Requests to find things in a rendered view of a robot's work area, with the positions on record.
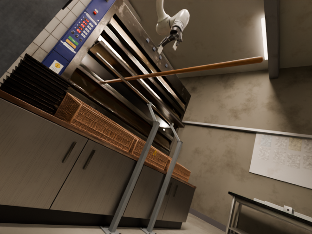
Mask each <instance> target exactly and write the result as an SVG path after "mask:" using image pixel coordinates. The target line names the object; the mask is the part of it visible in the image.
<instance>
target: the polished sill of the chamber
mask: <svg viewBox="0 0 312 234"><path fill-rule="evenodd" d="M79 66H81V67H82V68H83V69H85V70H86V71H87V72H88V73H90V74H91V75H92V76H93V77H94V78H96V79H97V80H98V81H99V82H101V83H102V84H103V85H104V86H106V87H107V88H108V89H110V90H111V91H112V92H113V93H115V94H116V95H117V96H118V97H120V98H121V99H122V100H123V101H124V102H126V103H127V104H128V105H129V106H131V107H132V108H133V109H135V110H136V111H137V112H138V113H140V114H141V115H142V116H143V117H145V118H146V119H147V120H149V121H150V122H151V123H152V124H153V122H154V121H152V120H151V119H150V118H149V117H148V116H146V115H145V114H144V113H143V112H141V111H140V110H139V109H138V108H137V107H135V106H134V105H133V104H132V103H131V102H129V101H128V100H127V99H126V98H124V97H123V96H122V95H121V94H120V93H118V92H117V91H116V90H115V89H113V88H112V87H111V86H110V85H108V84H107V83H106V82H105V81H103V80H102V79H101V78H100V77H99V76H98V75H97V74H95V73H94V72H93V71H92V70H90V69H89V68H88V67H87V66H85V65H84V64H83V63H82V62H80V64H79ZM159 129H160V130H161V131H162V132H163V133H165V134H166V135H167V136H169V137H170V138H171V139H173V137H172V136H171V135H170V134H168V133H167V132H166V131H165V130H163V129H162V128H161V127H159Z"/></svg>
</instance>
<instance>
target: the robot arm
mask: <svg viewBox="0 0 312 234"><path fill-rule="evenodd" d="M156 11H157V15H158V24H157V25H156V32H157V33H158V34H159V35H167V34H170V35H169V36H168V37H167V36H166V37H165V39H164V40H163V41H162V42H161V43H160V44H159V45H158V46H159V49H158V51H157V52H158V54H159V55H160V53H161V51H162V49H163V47H164V46H165V45H166V44H168V43H169V42H171V41H173V40H176V41H175V43H174V45H173V50H174V51H175V50H176V48H177V47H178V45H179V44H180V42H182V32H183V30H184V28H185V27H186V26H187V24H188V21H189V13H188V11H187V10H186V9H183V10H181V11H179V13H177V14H176V15H175V16H173V17H169V15H167V14H166V13H165V12H164V9H163V0H156ZM178 37H179V39H178ZM168 39H169V40H170V41H169V40H168Z"/></svg>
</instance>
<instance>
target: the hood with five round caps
mask: <svg viewBox="0 0 312 234"><path fill-rule="evenodd" d="M114 16H115V17H116V18H117V20H118V21H119V22H120V23H121V25H122V26H123V27H124V28H125V30H126V31H127V32H128V33H129V35H130V36H131V37H132V38H133V39H134V41H135V42H136V43H137V44H138V46H139V47H140V48H141V49H142V51H143V52H144V53H145V54H146V56H147V57H148V58H149V59H150V61H151V62H152V63H153V64H154V66H155V67H156V68H157V69H158V71H159V72H165V71H171V70H172V68H171V67H170V66H169V64H168V63H167V61H166V60H165V58H164V57H163V56H162V54H160V55H159V54H158V52H157V51H158V49H157V47H156V46H155V45H154V43H153V42H152V40H151V39H150V38H149V36H148V35H147V33H146V32H145V31H144V29H143V28H142V27H141V25H140V24H139V22H138V21H137V19H136V18H135V17H134V15H133V14H132V12H131V11H130V10H129V8H128V7H127V6H126V4H125V3H124V2H123V3H122V4H121V6H120V7H119V8H118V10H117V11H116V12H115V14H114ZM163 77H164V78H165V79H166V80H167V82H168V83H169V84H170V85H171V87H172V88H173V89H174V90H175V92H176V93H177V94H178V95H179V97H180V98H181V99H182V100H183V102H185V103H186V102H187V99H188V97H189V92H188V91H187V89H186V88H185V86H184V85H183V84H182V82H181V81H180V79H179V78H178V77H177V75H176V74H173V75H166V76H163Z"/></svg>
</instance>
